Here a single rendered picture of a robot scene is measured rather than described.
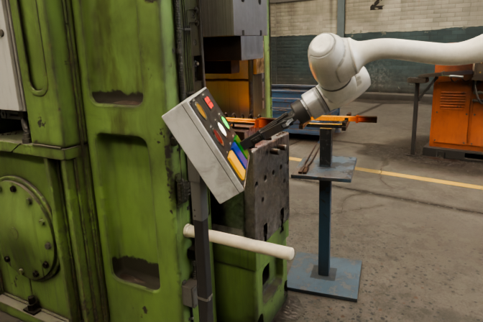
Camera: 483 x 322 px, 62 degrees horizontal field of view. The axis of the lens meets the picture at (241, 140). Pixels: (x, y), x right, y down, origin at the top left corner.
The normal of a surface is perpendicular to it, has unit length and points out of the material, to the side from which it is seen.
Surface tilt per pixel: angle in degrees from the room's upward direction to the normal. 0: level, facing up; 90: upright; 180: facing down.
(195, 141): 90
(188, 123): 90
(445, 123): 90
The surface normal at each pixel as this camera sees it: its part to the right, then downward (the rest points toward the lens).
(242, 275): -0.48, 0.22
